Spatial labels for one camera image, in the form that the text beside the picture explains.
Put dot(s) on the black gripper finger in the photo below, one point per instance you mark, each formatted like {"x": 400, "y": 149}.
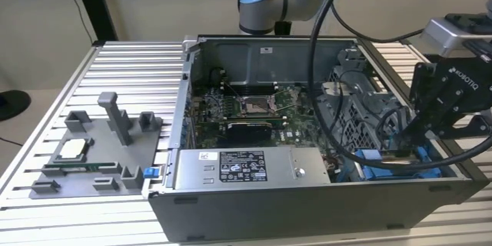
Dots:
{"x": 461, "y": 126}
{"x": 418, "y": 96}

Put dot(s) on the hard disk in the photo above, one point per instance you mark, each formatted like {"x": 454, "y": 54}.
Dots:
{"x": 397, "y": 156}

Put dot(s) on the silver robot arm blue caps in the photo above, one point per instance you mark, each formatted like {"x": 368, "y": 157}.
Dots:
{"x": 268, "y": 7}

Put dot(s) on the grey metal disk bay cage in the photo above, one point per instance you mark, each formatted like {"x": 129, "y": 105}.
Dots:
{"x": 357, "y": 105}

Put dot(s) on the green motherboard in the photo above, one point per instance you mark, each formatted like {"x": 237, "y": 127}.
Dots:
{"x": 300, "y": 125}

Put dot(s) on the CPU socket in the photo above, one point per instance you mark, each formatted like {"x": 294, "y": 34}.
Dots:
{"x": 256, "y": 105}

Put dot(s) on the black graphics card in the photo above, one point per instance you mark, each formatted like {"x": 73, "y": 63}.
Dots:
{"x": 248, "y": 133}

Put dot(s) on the grey open PC case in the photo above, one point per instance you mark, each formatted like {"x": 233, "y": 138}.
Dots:
{"x": 268, "y": 214}

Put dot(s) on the silver power supply unit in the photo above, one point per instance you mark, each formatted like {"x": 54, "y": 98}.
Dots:
{"x": 192, "y": 171}

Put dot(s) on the blue case latch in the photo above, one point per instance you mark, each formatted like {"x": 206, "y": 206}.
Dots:
{"x": 150, "y": 172}

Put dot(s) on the grey parts rack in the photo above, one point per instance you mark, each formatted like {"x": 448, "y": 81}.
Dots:
{"x": 104, "y": 148}

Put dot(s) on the green RAM stick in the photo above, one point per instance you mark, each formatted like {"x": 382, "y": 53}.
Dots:
{"x": 88, "y": 166}

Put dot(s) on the silver CPU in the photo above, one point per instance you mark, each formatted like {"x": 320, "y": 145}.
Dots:
{"x": 72, "y": 148}

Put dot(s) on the black round stand base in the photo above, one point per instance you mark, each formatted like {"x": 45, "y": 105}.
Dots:
{"x": 13, "y": 105}

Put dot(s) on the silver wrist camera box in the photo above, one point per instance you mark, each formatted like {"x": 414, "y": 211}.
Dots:
{"x": 441, "y": 34}

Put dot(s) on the black metal post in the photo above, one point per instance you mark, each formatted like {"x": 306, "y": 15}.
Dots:
{"x": 97, "y": 7}

